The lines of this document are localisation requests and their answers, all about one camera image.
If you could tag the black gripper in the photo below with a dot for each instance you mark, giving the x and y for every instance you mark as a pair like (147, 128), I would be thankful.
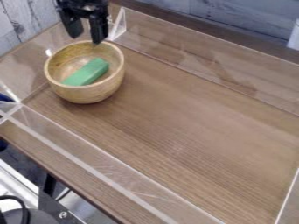
(72, 10)

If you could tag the light wooden bowl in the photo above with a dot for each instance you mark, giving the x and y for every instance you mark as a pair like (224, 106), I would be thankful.
(71, 58)

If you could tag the green rectangular block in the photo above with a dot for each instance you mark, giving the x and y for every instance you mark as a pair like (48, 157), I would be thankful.
(88, 73)

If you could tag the blue object at left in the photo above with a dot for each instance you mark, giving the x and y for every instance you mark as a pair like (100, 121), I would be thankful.
(5, 98)

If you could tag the white object at right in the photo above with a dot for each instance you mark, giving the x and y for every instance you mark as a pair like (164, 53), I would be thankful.
(294, 38)

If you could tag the clear acrylic front barrier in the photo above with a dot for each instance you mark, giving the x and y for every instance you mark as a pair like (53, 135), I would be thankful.
(121, 151)

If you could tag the black table leg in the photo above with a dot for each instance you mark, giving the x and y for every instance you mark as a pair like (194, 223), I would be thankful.
(49, 185)

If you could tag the clear acrylic corner bracket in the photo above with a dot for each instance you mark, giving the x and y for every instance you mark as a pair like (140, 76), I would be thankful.
(116, 23)

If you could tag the grey metal bracket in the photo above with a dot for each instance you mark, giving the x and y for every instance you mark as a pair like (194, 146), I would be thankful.
(52, 207)

